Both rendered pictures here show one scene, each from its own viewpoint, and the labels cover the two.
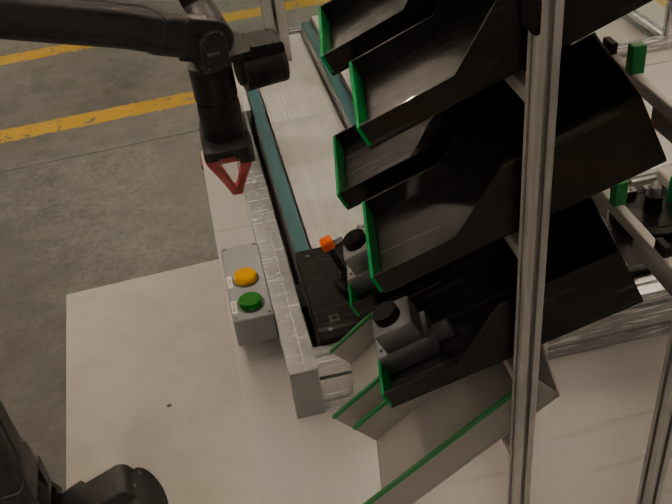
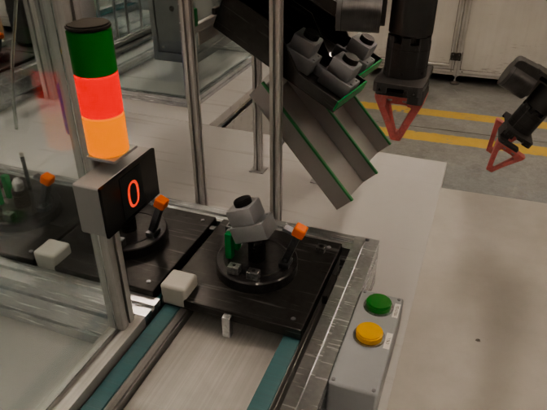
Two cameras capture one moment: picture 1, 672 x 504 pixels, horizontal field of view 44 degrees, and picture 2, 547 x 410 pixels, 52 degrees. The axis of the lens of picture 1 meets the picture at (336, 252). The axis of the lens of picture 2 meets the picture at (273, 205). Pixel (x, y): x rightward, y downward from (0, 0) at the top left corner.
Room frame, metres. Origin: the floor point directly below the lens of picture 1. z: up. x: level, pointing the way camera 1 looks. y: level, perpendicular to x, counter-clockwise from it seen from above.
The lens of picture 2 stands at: (1.76, 0.33, 1.57)
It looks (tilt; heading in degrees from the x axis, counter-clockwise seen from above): 31 degrees down; 209
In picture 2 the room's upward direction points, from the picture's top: straight up
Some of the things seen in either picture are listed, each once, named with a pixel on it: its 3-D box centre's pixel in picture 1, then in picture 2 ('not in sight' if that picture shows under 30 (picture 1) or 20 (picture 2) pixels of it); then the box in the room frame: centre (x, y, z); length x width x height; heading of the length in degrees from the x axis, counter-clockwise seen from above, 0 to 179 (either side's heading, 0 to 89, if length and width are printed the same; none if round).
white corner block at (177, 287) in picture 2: not in sight; (179, 288); (1.20, -0.15, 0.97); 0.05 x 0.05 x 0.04; 8
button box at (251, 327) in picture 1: (248, 291); (367, 350); (1.15, 0.16, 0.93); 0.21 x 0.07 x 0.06; 8
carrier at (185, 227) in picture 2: not in sight; (126, 218); (1.13, -0.31, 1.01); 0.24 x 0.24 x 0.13; 8
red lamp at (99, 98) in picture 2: not in sight; (98, 92); (1.30, -0.15, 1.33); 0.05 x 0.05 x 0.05
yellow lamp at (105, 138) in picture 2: not in sight; (106, 131); (1.30, -0.15, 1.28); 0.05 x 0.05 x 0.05
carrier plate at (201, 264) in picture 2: (376, 282); (257, 271); (1.09, -0.06, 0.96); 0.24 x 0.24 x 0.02; 8
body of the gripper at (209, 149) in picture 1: (221, 120); (406, 59); (1.02, 0.13, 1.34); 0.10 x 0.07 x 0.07; 7
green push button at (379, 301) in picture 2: (250, 303); (378, 305); (1.08, 0.15, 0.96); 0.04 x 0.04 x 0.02
